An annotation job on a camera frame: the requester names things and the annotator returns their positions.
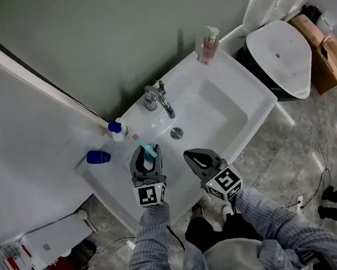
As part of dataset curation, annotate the white basin on dark base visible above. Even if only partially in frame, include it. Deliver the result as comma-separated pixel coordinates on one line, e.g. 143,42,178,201
231,17,317,107

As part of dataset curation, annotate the white power strip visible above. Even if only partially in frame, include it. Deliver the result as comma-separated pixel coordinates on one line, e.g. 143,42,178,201
292,194,306,213

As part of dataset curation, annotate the white pump bottle blue cap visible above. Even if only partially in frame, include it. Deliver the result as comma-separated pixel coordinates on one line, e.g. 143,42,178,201
107,116,134,144

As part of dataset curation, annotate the person's right leg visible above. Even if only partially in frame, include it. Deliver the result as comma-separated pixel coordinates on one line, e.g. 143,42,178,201
220,210,264,245

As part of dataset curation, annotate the teal tube with pink cap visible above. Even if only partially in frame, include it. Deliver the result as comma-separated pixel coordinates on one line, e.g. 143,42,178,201
132,131,161,171

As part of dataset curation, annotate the white floor cable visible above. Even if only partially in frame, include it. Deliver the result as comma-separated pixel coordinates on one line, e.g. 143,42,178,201
94,236,138,255

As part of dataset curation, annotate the white vanity table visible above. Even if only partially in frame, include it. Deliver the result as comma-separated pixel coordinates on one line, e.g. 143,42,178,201
71,43,290,239

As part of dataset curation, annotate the white bin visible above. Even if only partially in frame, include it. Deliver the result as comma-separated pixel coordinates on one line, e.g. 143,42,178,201
315,8,337,36

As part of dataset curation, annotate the black bag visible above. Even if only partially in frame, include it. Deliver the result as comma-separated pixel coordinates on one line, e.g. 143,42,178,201
68,238,99,266

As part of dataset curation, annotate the white door stopper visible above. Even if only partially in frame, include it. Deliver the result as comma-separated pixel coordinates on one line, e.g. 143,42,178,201
76,207,99,236

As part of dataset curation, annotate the pink pump soap bottle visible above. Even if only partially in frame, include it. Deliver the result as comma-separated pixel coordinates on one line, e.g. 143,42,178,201
195,24,223,66

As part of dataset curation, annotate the chrome sink drain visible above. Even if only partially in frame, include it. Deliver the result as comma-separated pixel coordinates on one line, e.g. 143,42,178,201
169,126,184,140

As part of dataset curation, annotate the grey strap buckle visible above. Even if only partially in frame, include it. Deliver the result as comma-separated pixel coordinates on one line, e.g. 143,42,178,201
298,249,320,266

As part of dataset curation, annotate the person's torso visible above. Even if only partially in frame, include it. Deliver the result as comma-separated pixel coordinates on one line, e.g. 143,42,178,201
169,227,337,270

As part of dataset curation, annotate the chrome faucet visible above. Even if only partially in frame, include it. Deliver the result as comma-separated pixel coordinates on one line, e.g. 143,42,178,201
142,79,176,122

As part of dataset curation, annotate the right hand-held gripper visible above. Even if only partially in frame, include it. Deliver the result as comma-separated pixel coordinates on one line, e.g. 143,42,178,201
182,144,245,205

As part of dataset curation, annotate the small cardboard box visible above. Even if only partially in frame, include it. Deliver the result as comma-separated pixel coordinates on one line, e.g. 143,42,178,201
289,12,326,51

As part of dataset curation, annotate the person's left leg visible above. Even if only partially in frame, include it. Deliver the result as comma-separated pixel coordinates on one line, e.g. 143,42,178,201
184,213,227,253

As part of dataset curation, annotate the white box appliance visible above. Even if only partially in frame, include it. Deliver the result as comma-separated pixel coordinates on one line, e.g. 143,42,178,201
24,212,96,270

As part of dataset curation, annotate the person's right forearm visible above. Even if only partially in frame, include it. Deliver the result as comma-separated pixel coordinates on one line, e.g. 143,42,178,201
233,181,315,244

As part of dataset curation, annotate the dark bag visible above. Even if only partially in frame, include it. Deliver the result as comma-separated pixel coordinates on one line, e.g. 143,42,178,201
303,3,323,21

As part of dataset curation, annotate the black power cable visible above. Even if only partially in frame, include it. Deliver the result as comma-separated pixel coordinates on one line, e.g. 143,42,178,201
296,167,335,209

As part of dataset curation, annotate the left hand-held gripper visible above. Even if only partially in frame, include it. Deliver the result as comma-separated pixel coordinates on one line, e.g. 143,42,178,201
127,143,170,209

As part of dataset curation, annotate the thin tangled cable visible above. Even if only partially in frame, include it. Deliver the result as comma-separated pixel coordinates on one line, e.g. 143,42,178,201
314,139,331,171

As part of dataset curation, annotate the person's left forearm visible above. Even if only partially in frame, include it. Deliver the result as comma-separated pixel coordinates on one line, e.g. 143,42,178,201
119,202,178,270

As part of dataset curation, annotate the large cardboard box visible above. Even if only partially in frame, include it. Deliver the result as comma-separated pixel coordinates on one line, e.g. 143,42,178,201
307,33,337,97

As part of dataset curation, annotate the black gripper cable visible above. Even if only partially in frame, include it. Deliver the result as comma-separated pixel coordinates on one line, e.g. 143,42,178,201
165,223,186,254

